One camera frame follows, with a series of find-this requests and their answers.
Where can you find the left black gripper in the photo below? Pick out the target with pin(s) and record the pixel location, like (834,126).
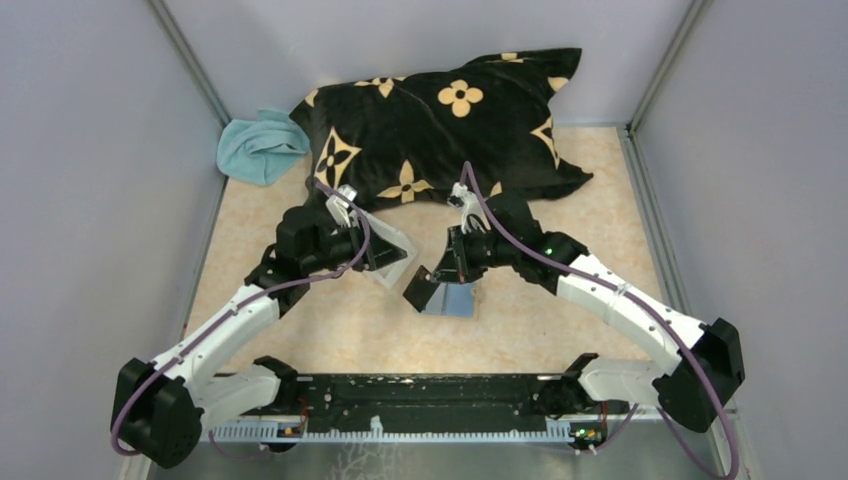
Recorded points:
(354,234)

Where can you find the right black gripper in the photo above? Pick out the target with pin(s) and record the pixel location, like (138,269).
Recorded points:
(455,264)

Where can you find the beige card holder wallet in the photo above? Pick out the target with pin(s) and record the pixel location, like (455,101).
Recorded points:
(452,300)

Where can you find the white plastic card box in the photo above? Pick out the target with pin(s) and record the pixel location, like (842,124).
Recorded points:
(389,253)

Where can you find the black VIP credit card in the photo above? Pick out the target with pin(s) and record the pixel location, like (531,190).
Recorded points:
(420,289)

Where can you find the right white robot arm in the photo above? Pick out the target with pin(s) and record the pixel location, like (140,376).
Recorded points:
(693,367)

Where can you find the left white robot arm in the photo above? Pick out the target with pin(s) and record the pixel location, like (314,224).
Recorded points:
(212,344)

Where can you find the light blue cloth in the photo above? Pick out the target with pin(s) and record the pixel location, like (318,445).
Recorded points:
(261,151)

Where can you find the black floral pillow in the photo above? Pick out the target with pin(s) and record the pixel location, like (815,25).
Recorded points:
(403,139)

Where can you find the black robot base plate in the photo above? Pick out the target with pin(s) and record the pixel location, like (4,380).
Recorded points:
(450,403)

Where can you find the aluminium frame rail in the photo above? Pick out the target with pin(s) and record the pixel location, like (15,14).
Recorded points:
(581,432)

